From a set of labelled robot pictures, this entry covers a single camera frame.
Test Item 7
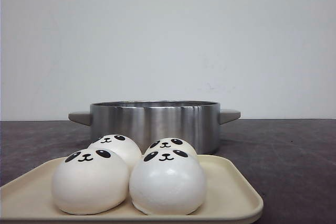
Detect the panda bun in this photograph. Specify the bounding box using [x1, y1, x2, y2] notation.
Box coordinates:
[144, 137, 197, 158]
[51, 148, 130, 215]
[88, 134, 142, 172]
[129, 148, 207, 215]

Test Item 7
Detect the stainless steel steamer pot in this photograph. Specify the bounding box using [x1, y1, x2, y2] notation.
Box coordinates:
[68, 101, 240, 154]

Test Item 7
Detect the cream plastic tray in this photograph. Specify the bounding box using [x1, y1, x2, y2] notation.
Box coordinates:
[1, 155, 263, 223]

